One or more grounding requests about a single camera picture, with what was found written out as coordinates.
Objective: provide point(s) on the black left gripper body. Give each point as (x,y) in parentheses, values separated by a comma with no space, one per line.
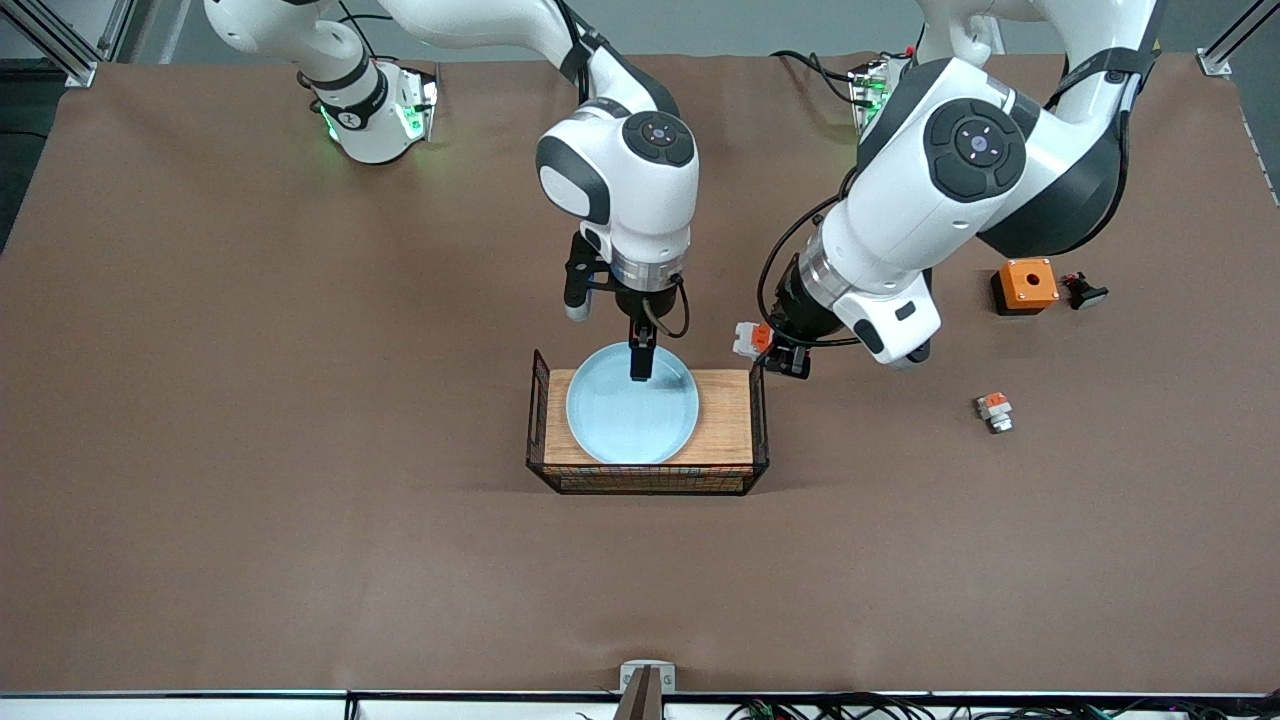
(797,314)

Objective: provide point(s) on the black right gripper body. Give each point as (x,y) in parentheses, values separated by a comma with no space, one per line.
(637,306)

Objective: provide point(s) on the red head push button switch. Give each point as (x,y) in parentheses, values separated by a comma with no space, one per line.
(748,340)

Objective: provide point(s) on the light blue round plate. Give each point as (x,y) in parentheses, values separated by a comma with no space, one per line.
(630,425)

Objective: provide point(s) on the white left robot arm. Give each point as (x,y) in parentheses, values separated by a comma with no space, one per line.
(900,220)

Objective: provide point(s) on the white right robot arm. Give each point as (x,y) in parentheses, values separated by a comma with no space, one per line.
(640,215)

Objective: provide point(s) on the black push button head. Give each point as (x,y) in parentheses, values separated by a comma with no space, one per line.
(1088,294)

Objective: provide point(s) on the wooden board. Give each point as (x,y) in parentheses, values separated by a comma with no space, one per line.
(725,420)

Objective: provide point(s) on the brown table cover sheet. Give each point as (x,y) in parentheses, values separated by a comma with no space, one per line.
(400,560)

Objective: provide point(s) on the silver head push button switch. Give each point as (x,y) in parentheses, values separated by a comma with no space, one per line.
(995,410)

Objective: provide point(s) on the orange button enclosure box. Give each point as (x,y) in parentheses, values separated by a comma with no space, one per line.
(1028,283)

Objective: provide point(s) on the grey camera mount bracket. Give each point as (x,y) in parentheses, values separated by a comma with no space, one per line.
(648,680)

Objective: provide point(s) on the aluminium frame post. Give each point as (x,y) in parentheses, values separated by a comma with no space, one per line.
(1215,62)
(80,70)

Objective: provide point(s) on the white table edge rail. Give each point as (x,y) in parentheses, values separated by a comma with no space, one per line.
(150,708)

